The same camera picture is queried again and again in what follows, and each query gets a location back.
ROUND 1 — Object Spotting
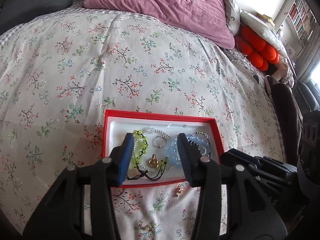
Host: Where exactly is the dark seed bead bracelet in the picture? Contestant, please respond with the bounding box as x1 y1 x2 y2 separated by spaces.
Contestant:
194 130 212 156

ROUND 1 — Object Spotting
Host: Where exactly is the gold heart pendant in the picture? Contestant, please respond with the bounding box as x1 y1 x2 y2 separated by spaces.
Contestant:
148 154 158 168

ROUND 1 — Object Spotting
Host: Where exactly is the green bead bracelet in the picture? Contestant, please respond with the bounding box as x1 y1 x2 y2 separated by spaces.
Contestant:
126 129 169 182

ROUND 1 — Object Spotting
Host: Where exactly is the red jewelry box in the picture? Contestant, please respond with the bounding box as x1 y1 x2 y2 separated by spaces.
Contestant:
101 110 224 188

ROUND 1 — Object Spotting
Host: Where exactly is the small gold earring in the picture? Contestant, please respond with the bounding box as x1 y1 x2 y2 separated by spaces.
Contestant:
175 186 185 197

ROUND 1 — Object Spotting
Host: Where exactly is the gold charm earring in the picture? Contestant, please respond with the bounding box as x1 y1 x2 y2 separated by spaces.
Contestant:
144 223 155 232

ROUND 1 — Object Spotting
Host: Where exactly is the dark brown blanket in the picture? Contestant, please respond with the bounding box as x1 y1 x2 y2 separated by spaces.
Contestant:
265 75 302 166

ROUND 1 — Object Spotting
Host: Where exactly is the orange plush cushion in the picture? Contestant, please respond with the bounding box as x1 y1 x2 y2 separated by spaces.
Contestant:
235 25 280 72

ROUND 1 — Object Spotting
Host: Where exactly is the floral bed sheet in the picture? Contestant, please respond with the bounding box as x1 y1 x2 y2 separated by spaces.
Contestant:
1 2 285 232

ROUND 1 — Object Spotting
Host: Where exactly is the white bookshelf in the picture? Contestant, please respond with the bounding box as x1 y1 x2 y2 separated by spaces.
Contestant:
289 0 317 47

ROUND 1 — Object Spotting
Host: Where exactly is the white printed pillow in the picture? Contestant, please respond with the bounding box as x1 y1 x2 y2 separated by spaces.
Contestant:
223 0 240 36

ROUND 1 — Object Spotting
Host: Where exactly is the purple pillow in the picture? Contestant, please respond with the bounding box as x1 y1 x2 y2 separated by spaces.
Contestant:
83 0 235 49

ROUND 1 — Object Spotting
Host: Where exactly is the light blue bead bracelet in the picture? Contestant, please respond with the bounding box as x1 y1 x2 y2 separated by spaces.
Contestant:
165 133 209 168

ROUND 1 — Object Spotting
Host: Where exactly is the silver ring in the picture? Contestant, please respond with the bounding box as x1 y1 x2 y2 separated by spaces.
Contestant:
152 135 167 149

